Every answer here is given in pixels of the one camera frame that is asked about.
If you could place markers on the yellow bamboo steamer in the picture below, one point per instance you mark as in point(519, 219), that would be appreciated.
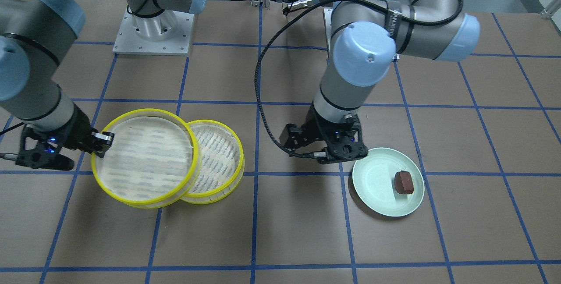
point(154, 159)
point(223, 162)

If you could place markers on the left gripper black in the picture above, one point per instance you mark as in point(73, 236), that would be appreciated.
point(316, 128)

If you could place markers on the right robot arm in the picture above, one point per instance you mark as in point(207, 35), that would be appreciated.
point(35, 37)

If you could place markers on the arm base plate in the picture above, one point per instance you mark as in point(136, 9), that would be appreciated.
point(169, 34)
point(342, 15)

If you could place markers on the brown steamed bun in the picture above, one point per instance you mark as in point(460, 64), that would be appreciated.
point(403, 183)

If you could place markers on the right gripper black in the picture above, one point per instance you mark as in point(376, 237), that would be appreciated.
point(75, 129)

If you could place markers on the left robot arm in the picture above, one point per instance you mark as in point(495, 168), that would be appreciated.
point(431, 29)

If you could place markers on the light green plate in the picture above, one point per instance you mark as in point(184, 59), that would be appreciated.
point(374, 180)

